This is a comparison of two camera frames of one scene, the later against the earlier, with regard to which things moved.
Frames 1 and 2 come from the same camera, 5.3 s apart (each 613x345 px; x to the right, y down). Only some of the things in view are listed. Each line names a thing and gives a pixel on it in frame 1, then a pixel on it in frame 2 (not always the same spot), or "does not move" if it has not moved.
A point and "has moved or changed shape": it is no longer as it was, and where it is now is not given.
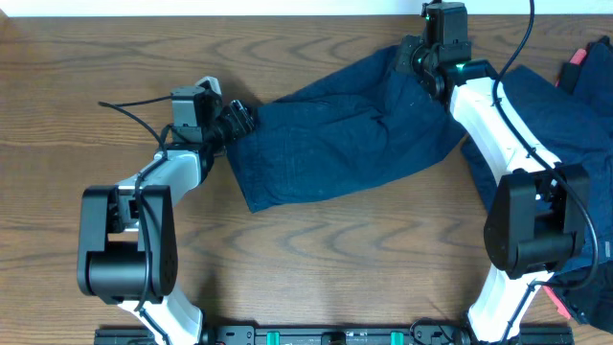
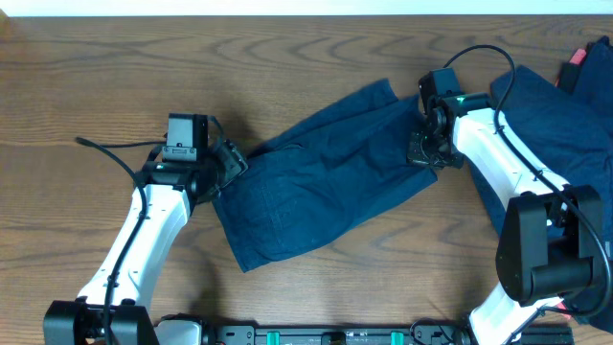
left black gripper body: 232,126 to 221,168
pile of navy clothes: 575,126 does not move
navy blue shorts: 370,121 has moved or changed shape
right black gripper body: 416,58 to 422,148
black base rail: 290,334 does not move
